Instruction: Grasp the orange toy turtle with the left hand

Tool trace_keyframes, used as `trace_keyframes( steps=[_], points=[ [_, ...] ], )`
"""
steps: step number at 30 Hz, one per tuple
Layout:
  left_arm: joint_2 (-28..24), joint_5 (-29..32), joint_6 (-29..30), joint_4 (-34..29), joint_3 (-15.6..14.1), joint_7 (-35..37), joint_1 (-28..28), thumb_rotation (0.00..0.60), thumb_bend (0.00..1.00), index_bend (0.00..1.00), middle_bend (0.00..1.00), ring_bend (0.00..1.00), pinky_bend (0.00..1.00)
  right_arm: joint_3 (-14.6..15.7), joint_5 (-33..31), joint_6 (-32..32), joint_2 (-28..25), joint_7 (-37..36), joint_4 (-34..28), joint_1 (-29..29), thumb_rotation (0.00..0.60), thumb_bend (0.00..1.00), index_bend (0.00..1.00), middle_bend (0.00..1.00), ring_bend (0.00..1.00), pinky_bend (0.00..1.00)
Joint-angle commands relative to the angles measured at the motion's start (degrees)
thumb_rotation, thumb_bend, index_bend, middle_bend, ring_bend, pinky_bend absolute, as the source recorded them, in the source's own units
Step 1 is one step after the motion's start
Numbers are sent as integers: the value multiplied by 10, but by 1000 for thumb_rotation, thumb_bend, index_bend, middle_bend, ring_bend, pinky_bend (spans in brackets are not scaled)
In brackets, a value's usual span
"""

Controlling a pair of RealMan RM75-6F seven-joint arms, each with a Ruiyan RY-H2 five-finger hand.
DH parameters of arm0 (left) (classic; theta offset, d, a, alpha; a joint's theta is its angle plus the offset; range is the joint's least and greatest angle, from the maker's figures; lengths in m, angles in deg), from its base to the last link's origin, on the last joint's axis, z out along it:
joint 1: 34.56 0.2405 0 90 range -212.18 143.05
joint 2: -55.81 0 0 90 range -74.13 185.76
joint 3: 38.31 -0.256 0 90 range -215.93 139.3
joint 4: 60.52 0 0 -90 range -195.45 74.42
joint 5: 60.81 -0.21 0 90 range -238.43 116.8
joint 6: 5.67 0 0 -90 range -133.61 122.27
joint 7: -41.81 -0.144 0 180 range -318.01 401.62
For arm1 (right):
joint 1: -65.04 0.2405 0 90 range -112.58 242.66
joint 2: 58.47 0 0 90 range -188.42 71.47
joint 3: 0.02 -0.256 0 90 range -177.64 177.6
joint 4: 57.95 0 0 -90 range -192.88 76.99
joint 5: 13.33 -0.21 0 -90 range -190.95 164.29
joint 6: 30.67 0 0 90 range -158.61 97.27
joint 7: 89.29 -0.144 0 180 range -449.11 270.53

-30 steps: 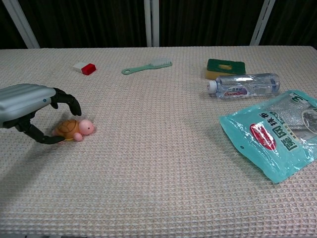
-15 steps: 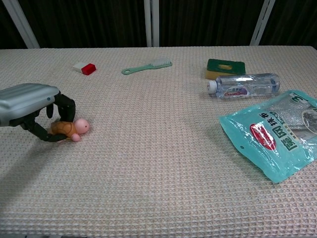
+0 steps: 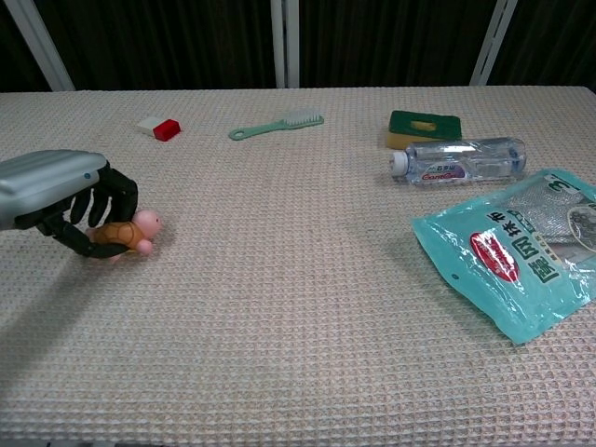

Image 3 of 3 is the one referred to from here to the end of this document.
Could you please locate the mint green brush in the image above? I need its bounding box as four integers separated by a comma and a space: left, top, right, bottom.
227, 107, 326, 142

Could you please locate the beige waffle table cloth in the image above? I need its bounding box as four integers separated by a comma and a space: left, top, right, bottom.
0, 86, 596, 447

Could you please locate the white metal frame post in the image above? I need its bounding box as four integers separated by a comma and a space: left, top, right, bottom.
0, 0, 76, 92
270, 0, 301, 89
469, 0, 520, 87

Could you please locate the white red eraser block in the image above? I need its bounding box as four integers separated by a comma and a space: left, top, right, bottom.
136, 116, 182, 142

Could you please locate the dark pleated curtain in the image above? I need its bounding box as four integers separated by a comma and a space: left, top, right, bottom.
0, 11, 51, 93
34, 0, 276, 91
487, 0, 596, 90
297, 0, 499, 88

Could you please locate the green yellow sponge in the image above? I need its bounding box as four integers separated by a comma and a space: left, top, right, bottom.
386, 110, 463, 151

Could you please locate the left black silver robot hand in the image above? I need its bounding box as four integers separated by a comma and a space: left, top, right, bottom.
0, 149, 140, 260

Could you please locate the pink brown turtle toy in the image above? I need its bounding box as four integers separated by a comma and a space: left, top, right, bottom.
86, 209, 165, 265

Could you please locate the teal plastic snack bag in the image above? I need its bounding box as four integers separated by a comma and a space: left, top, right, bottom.
412, 168, 596, 346

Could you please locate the clear plastic water bottle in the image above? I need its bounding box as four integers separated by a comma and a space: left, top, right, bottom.
390, 136, 528, 187

